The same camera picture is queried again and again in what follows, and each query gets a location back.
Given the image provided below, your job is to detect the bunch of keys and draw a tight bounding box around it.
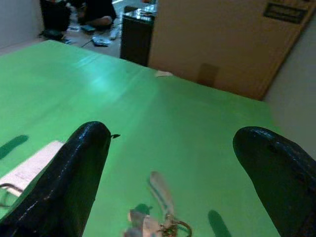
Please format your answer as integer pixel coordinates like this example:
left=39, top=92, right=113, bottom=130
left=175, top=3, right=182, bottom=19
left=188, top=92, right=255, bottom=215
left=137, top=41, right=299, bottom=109
left=122, top=171, right=193, bottom=237

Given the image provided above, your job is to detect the seated person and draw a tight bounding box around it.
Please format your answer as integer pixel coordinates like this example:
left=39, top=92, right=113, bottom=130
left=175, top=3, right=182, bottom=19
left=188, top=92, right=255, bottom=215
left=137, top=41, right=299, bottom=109
left=71, top=0, right=118, bottom=27

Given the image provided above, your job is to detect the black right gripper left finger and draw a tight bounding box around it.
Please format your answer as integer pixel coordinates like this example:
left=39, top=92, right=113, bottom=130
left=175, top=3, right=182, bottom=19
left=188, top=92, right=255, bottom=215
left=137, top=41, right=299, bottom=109
left=0, top=121, right=112, bottom=237

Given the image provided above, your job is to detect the green table cover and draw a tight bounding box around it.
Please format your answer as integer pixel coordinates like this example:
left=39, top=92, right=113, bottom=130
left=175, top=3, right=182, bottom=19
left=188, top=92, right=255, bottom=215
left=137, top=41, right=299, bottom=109
left=0, top=39, right=282, bottom=237

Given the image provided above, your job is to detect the large brown cardboard box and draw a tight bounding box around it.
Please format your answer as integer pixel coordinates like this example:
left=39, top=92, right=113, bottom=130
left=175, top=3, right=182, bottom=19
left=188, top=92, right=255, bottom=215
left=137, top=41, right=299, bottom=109
left=148, top=0, right=316, bottom=101

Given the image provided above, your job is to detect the dark cabinet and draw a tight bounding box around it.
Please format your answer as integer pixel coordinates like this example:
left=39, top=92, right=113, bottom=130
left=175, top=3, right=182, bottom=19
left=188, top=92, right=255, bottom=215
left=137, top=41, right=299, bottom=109
left=119, top=4, right=158, bottom=67

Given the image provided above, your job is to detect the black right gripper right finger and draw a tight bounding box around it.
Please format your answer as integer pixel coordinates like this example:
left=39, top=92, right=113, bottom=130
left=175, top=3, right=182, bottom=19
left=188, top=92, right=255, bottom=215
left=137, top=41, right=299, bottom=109
left=233, top=126, right=316, bottom=237

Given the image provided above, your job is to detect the black bin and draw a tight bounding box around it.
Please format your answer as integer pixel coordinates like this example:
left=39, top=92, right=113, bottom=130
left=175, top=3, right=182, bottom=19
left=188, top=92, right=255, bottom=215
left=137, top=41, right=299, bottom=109
left=39, top=0, right=72, bottom=34

